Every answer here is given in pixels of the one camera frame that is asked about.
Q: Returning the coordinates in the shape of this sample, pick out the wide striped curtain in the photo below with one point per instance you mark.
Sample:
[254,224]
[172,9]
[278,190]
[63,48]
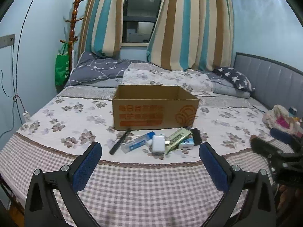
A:
[189,28]

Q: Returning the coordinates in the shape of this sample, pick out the narrow striped curtain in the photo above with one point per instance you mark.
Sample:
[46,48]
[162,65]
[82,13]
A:
[101,16]

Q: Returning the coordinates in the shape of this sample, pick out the brown cardboard box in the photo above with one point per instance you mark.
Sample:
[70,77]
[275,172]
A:
[142,113]

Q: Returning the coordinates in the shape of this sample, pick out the wall socket strip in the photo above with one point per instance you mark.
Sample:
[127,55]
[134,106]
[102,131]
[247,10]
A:
[7,41]

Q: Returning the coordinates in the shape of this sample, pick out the black pen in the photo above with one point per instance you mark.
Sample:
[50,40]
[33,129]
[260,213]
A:
[119,141]

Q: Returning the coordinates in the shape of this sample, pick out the small printed box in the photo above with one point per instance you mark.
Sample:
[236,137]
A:
[187,144]

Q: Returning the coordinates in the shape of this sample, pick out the floral and checked bedspread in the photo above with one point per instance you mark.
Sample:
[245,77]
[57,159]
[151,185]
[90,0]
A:
[71,127]

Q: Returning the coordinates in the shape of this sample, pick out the crumpled printed plastic bag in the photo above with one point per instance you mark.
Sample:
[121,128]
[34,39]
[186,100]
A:
[279,112]

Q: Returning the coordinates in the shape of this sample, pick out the navy star print pillow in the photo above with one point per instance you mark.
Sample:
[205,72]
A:
[234,76]

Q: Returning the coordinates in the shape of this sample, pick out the blue and white tube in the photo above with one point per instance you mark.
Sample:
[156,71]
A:
[135,144]

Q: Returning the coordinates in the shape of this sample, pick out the folded floral quilt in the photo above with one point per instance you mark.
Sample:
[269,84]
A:
[165,78]

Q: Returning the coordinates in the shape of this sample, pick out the grey floral pillow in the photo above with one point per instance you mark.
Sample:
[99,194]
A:
[94,71]

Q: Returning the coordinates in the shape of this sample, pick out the green shopping bag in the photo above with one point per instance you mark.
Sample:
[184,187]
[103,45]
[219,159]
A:
[62,68]

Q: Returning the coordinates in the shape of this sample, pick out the green printed packet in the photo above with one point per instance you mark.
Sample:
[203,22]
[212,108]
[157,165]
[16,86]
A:
[177,137]

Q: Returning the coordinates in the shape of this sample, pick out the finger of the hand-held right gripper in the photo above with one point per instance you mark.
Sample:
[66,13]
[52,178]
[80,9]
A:
[280,134]
[262,146]

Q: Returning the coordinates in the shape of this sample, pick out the dark window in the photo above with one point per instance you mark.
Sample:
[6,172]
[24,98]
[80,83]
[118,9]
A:
[139,9]

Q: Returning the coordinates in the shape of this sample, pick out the grey padded headboard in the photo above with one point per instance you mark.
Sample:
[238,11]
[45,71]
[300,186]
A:
[267,80]

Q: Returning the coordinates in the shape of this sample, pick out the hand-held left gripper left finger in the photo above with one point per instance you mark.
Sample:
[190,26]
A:
[86,165]

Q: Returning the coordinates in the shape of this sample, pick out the pink fluffy item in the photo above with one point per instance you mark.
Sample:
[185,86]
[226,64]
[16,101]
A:
[281,121]

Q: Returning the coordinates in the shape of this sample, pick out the black small box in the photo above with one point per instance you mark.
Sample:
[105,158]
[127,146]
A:
[196,137]

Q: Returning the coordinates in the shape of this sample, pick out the small white plug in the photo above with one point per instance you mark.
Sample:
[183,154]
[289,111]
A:
[26,115]

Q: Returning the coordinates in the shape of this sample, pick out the wooden coat rack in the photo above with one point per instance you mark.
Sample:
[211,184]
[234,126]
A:
[73,28]

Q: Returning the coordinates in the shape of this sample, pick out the white charger plug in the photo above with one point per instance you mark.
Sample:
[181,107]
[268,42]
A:
[158,144]

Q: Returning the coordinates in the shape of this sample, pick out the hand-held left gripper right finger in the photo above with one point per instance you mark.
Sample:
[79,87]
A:
[214,167]

